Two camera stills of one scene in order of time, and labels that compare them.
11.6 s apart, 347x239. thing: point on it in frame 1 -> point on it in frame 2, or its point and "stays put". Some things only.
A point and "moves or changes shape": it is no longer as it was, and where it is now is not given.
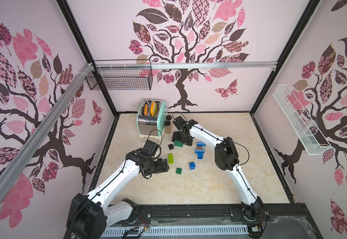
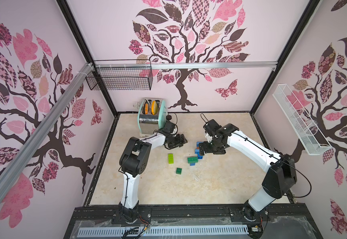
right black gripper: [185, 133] -> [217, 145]
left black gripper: [159, 169] -> [178, 141]
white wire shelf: [313, 142] stays put
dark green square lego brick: [178, 171] stays put
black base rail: [277, 215] stays put
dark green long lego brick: [178, 143] moves or changes shape
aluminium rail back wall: [102, 65] stays put
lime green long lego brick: [170, 158] stays put
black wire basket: [135, 74] stays put
